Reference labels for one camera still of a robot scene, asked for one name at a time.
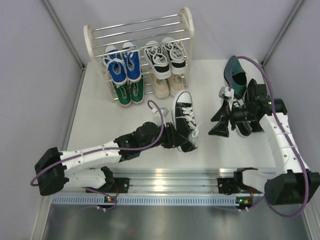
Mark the white metal shoe rack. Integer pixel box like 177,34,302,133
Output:
83,7,195,104

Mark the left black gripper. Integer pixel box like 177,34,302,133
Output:
140,123,188,152

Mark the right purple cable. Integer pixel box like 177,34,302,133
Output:
227,55,310,218

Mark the aluminium mounting rail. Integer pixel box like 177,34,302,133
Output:
41,167,276,196

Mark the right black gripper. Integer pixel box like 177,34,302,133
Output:
208,99,257,138

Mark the teal heel shoe upper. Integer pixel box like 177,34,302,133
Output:
223,55,247,100

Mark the purple cable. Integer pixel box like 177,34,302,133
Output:
227,55,310,218
29,99,167,213

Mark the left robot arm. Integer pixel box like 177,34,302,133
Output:
34,107,199,196

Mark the teal heel shoe lower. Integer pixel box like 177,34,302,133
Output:
244,78,263,133

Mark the teal heel shoe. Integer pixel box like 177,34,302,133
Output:
223,55,247,100
244,78,263,133

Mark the perforated cable tray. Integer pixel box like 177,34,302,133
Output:
51,194,240,207

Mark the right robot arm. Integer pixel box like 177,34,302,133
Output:
208,80,320,206

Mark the black white sneaker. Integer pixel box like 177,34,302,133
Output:
161,37,187,75
143,40,171,80

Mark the blue sneaker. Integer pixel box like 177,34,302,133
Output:
102,45,127,86
122,41,142,83

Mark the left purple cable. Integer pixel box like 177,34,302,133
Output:
29,99,167,213

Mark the green sneaker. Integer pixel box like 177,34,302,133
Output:
112,82,132,107
129,77,145,104

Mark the beige lace sneaker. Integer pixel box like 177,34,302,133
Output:
168,74,185,97
148,73,170,99

